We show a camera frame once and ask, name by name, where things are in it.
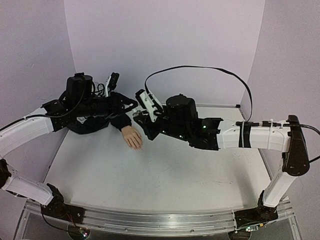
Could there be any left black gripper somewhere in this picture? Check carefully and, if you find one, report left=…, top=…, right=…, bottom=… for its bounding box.
left=76, top=91, right=140, bottom=120

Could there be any clear nail polish bottle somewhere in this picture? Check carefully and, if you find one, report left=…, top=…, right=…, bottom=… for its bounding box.
left=132, top=110, right=142, bottom=118

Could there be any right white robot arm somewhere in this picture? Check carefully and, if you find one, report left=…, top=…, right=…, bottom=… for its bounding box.
left=133, top=89, right=310, bottom=208

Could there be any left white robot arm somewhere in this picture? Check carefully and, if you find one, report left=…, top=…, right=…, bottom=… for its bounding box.
left=0, top=72, right=138, bottom=219

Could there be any mannequin hand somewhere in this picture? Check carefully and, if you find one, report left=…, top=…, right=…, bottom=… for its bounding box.
left=121, top=125, right=143, bottom=151

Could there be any grey and black jacket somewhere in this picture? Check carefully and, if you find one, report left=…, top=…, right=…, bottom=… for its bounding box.
left=67, top=99, right=133, bottom=135

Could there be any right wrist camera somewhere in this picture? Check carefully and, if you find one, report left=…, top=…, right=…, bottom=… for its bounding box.
left=135, top=89, right=164, bottom=123

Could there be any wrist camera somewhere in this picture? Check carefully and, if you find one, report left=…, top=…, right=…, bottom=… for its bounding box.
left=104, top=72, right=120, bottom=97
left=135, top=89, right=164, bottom=123

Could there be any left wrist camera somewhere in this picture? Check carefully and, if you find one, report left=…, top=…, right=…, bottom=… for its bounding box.
left=104, top=72, right=120, bottom=97

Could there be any aluminium back table rail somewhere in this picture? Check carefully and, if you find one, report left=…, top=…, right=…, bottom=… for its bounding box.
left=196, top=103, right=241, bottom=109

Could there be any aluminium front rail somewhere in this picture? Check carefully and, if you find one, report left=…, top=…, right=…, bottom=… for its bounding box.
left=76, top=207, right=237, bottom=237

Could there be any black camera cable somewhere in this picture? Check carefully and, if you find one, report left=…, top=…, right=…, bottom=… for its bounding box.
left=144, top=65, right=320, bottom=161

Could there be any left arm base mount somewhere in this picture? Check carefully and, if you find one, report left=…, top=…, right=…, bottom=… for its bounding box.
left=40, top=183, right=85, bottom=225

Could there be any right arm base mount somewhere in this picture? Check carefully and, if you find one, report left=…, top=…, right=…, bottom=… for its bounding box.
left=234, top=190, right=279, bottom=230

